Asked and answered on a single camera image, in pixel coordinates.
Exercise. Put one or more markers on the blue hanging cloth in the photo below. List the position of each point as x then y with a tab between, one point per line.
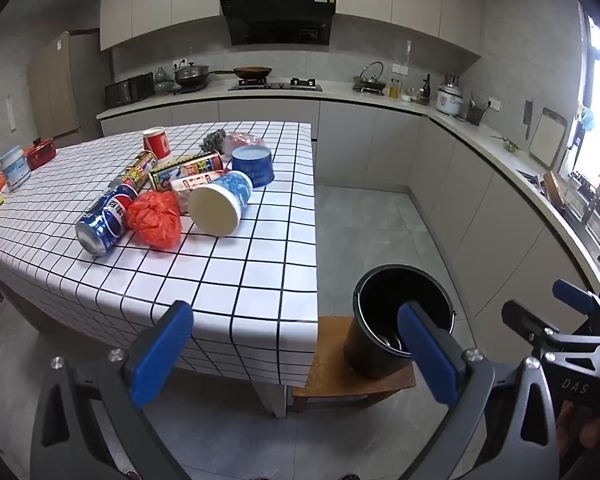
588	119

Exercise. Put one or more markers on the blue and white paper cup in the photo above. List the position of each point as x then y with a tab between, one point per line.
212	207

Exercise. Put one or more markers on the red box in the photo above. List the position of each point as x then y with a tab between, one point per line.
41	152

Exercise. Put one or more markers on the black plastic bucket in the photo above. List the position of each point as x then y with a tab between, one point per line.
365	345

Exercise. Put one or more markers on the red and white carton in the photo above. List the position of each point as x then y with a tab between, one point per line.
195	182

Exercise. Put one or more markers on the person's right hand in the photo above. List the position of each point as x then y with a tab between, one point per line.
572	427

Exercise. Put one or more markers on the green ceramic jar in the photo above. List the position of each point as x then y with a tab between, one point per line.
164	84

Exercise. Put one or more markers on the black gas stove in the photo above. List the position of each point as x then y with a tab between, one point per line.
275	86

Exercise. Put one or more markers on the red and yellow slim can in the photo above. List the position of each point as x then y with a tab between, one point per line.
136	172

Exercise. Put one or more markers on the small dish with greens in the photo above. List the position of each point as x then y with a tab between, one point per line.
511	145

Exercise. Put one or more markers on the steel kettle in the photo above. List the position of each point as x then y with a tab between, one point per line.
369	79

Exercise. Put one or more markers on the beige refrigerator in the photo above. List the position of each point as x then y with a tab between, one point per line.
60	90

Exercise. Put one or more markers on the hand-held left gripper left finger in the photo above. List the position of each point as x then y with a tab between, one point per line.
162	350

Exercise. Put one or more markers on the black microwave oven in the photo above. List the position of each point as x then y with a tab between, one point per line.
127	91

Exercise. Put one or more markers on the lidded cooking pot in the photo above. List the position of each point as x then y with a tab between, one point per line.
192	76

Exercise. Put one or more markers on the black cleaver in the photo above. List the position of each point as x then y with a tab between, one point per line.
528	120

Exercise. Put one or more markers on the dark glass bottle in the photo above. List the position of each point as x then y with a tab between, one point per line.
426	92

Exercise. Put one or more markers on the wooden stool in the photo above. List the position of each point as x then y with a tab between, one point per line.
330	360

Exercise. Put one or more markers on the red paper cup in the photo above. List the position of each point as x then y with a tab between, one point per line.
157	146

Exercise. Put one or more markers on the white wall outlet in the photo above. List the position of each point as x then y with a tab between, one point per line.
400	69
179	63
493	104

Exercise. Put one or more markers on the white rice cooker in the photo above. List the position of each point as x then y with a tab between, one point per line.
449	100

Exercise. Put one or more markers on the orange plastic bag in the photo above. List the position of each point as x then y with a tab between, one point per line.
155	217

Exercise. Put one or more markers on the blue paper bowl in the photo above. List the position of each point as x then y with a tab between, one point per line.
252	167

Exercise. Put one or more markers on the steel wool scourer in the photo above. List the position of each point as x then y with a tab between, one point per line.
212	141

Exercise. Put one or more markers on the black utensil holder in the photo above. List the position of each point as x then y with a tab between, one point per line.
475	115

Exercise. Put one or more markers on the blue cola can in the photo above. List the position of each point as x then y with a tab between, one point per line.
105	220

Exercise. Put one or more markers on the white cutting board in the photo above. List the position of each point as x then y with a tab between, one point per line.
547	137

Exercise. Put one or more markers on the steel faucet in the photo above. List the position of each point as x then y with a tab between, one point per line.
591	205

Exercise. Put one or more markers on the pink plastic bag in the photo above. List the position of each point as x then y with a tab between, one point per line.
240	140

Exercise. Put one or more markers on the blue and white tub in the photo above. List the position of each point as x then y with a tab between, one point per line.
15	167

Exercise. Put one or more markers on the yellow oil bottle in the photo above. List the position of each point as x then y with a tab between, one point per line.
394	90

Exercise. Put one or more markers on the black range hood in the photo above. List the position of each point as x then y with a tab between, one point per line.
280	20

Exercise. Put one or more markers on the black and yellow can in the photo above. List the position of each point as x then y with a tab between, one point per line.
185	170

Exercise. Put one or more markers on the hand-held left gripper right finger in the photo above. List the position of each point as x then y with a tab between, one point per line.
425	355

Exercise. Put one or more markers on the black induction cooker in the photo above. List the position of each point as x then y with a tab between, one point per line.
369	90
190	90

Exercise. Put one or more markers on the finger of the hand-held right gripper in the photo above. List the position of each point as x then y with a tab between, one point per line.
522	321
572	294

